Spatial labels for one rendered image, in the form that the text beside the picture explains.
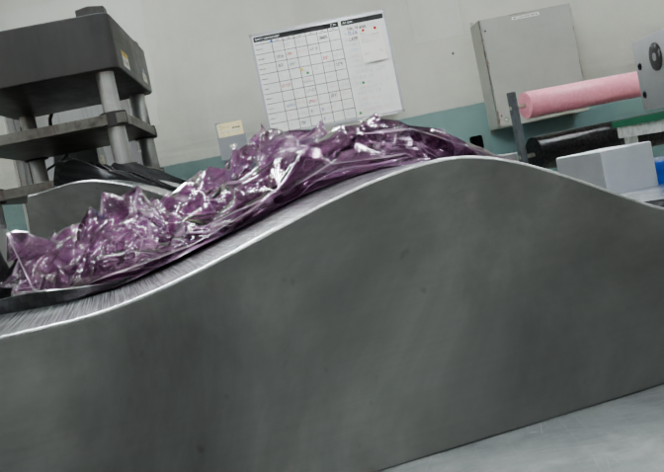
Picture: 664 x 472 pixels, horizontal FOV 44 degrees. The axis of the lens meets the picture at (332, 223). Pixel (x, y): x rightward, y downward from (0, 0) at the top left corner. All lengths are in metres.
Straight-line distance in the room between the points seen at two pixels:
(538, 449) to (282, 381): 0.08
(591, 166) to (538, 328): 0.23
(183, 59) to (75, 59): 2.69
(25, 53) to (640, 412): 4.48
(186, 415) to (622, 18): 7.66
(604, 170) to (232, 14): 6.80
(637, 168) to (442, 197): 0.26
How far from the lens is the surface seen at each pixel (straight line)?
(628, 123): 5.29
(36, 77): 4.65
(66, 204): 0.65
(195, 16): 7.26
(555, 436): 0.28
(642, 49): 1.10
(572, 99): 6.35
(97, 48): 4.59
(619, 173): 0.51
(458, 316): 0.28
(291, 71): 7.14
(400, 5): 7.34
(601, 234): 0.30
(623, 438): 0.28
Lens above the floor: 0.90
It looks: 3 degrees down
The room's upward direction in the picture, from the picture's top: 12 degrees counter-clockwise
